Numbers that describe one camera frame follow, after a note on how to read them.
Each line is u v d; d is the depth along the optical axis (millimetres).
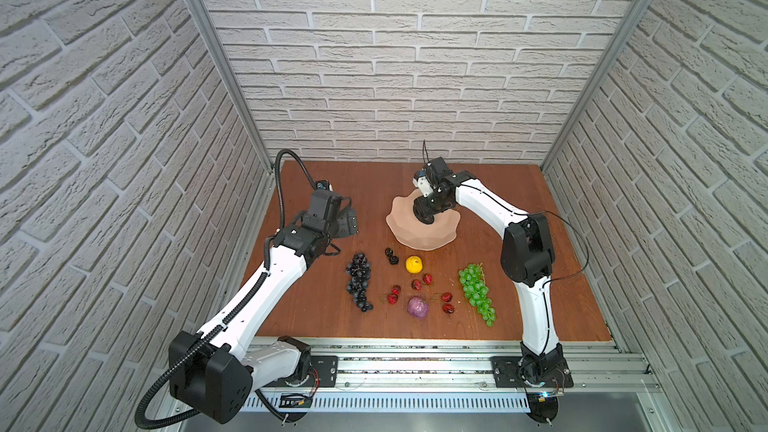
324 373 730
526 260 564
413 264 876
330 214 597
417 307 795
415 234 971
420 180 897
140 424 361
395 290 860
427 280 878
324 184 694
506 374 728
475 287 833
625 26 798
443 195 741
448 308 829
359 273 856
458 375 755
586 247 978
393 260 922
